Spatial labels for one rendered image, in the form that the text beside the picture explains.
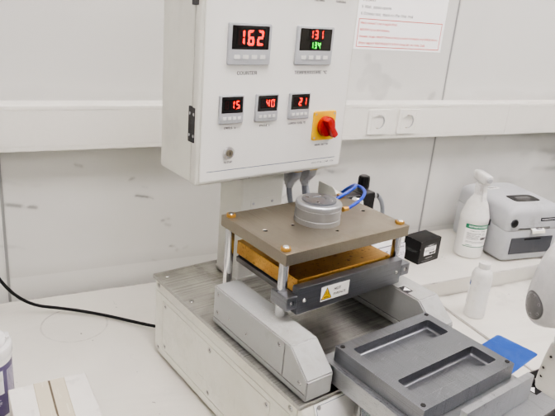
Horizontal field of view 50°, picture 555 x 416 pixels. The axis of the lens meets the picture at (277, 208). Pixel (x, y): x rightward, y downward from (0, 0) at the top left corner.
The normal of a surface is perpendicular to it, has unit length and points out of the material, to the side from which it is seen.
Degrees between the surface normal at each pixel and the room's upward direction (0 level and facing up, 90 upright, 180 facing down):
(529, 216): 86
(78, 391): 3
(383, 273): 90
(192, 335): 90
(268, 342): 90
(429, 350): 0
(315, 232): 0
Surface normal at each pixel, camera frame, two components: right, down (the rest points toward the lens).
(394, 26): 0.44, 0.34
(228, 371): -0.80, 0.15
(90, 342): 0.08, -0.94
